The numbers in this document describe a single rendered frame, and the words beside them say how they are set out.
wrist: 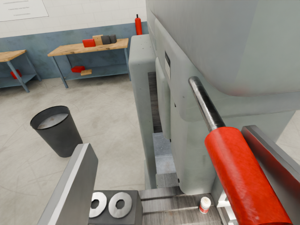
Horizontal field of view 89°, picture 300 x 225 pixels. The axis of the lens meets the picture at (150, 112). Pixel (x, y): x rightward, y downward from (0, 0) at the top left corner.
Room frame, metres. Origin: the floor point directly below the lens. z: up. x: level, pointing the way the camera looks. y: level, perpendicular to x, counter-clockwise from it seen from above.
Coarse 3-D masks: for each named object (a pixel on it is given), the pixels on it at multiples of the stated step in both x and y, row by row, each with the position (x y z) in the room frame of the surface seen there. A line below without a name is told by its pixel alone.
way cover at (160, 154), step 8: (160, 136) 0.63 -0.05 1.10; (160, 144) 0.61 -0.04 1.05; (168, 144) 0.60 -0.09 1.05; (160, 152) 0.58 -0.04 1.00; (168, 152) 0.58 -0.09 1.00; (160, 160) 0.55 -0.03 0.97; (168, 160) 0.55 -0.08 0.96; (160, 168) 0.52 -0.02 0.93; (168, 168) 0.51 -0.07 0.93; (160, 176) 0.48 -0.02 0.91; (168, 176) 0.48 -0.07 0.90; (176, 176) 0.47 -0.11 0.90; (160, 184) 0.44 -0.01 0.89; (168, 184) 0.43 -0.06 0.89; (176, 184) 0.43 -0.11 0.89
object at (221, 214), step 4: (212, 196) 0.31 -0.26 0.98; (220, 208) 0.25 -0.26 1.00; (220, 212) 0.24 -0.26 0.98; (220, 216) 0.23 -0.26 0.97; (224, 216) 0.21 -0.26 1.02; (224, 220) 0.21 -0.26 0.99; (224, 224) 0.20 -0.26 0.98; (228, 224) 0.18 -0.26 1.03; (232, 224) 0.18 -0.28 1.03; (236, 224) 0.18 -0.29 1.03
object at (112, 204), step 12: (96, 192) 0.31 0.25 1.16; (108, 192) 0.31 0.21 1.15; (120, 192) 0.29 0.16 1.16; (132, 192) 0.29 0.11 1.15; (96, 204) 0.26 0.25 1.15; (108, 204) 0.26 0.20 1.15; (120, 204) 0.25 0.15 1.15; (132, 204) 0.25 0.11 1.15; (96, 216) 0.22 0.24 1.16; (108, 216) 0.22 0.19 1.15; (120, 216) 0.21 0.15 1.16; (132, 216) 0.21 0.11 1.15
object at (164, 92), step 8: (160, 72) 0.42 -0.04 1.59; (160, 80) 0.39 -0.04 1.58; (160, 88) 0.40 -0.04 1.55; (168, 88) 0.37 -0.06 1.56; (160, 96) 0.42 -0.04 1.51; (168, 96) 0.37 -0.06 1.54; (160, 104) 0.43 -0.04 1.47; (168, 104) 0.37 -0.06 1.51; (160, 112) 0.45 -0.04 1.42; (168, 112) 0.37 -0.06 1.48; (160, 120) 0.47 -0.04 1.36; (168, 120) 0.37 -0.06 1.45; (168, 128) 0.37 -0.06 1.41; (168, 136) 0.37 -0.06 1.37
